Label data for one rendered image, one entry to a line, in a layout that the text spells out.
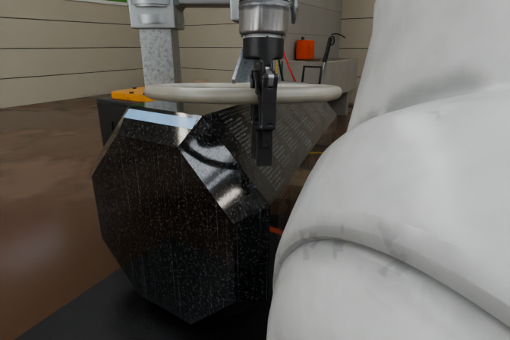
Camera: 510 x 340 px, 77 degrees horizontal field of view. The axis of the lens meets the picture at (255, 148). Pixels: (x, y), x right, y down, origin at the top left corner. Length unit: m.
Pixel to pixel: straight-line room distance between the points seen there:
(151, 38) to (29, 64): 5.34
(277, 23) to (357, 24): 5.77
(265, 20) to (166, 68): 1.56
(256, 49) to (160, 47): 1.55
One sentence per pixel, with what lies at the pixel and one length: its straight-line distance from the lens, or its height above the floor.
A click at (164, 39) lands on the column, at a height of 1.09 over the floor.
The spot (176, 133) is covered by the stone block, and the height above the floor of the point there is 0.80.
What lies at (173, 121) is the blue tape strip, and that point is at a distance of 1.08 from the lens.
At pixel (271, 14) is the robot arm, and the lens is 0.58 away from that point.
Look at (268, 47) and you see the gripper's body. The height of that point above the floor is 1.06.
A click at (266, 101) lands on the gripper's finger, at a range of 0.56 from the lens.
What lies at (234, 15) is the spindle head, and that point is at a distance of 1.40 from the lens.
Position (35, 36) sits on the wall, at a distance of 7.39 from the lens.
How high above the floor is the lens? 1.06
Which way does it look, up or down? 18 degrees down
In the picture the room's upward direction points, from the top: straight up
